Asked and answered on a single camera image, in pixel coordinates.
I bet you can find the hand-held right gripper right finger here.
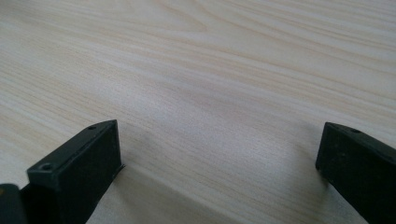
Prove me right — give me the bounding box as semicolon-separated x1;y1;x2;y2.
315;121;396;224

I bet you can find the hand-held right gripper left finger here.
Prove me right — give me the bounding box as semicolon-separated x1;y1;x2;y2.
20;119;126;224

